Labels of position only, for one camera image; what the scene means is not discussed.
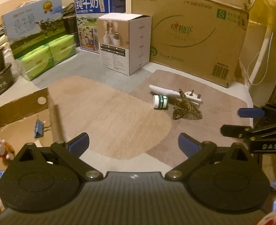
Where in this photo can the white pole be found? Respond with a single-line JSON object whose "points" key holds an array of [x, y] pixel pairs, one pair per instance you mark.
{"points": [[262, 56]]}

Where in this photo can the blue binder clip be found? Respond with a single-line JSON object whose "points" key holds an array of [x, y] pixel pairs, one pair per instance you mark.
{"points": [[38, 130]]}

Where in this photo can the green cow print milk carton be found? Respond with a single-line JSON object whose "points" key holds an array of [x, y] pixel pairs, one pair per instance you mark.
{"points": [[32, 28]]}

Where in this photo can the large brown cardboard box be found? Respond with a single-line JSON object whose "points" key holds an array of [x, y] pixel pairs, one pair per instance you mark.
{"points": [[187, 28]]}

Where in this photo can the beige grey patterned rug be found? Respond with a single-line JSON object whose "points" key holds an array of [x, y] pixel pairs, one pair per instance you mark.
{"points": [[109, 117]]}

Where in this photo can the green tissue pack bundle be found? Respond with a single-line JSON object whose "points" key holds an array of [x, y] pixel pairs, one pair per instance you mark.
{"points": [[46, 56]]}

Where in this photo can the black gift bag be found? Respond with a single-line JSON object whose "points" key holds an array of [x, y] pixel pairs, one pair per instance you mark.
{"points": [[70, 25]]}

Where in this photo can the cardboard tray box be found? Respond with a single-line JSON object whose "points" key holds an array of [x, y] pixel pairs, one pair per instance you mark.
{"points": [[16, 107]]}

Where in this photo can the white plug adapter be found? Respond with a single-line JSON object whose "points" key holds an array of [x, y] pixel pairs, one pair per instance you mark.
{"points": [[195, 99]]}

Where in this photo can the white remote control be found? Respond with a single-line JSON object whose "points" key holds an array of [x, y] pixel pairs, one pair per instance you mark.
{"points": [[163, 91]]}

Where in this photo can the blue milk carton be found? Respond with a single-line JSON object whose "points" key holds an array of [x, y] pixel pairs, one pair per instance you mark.
{"points": [[91, 7]]}

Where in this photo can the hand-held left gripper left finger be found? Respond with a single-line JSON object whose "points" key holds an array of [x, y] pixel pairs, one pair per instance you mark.
{"points": [[80, 143]]}

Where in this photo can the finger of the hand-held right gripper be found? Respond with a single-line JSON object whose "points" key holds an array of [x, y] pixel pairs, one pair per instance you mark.
{"points": [[250, 112], [234, 130]]}

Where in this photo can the white product box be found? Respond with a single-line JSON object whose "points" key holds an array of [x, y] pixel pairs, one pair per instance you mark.
{"points": [[119, 44]]}

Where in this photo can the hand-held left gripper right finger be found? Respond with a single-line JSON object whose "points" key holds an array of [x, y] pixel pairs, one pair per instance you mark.
{"points": [[187, 144]]}

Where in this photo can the white bottle with green bands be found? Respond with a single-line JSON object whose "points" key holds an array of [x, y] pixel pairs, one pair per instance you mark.
{"points": [[160, 102]]}

